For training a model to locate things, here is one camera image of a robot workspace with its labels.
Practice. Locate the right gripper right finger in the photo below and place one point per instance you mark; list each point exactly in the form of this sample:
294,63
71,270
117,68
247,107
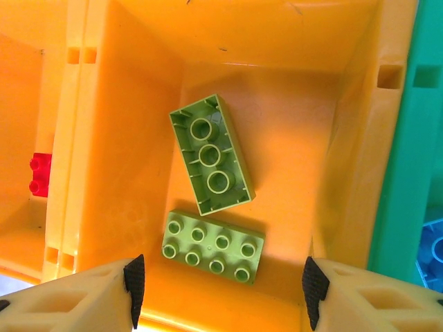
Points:
373,304

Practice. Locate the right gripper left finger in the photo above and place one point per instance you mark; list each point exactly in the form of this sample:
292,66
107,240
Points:
62,304

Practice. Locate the blue lego brick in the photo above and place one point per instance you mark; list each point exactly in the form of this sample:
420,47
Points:
432,256

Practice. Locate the red lego brick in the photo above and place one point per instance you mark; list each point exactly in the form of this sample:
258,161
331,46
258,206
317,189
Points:
41,173

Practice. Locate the green lego brick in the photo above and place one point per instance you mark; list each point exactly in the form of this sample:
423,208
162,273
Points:
207,247
221,131

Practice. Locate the green plastic bin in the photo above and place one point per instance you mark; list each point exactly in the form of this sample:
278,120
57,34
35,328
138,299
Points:
405,155

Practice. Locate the orange plastic bin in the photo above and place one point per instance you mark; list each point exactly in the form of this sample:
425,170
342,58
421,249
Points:
20,103
294,138

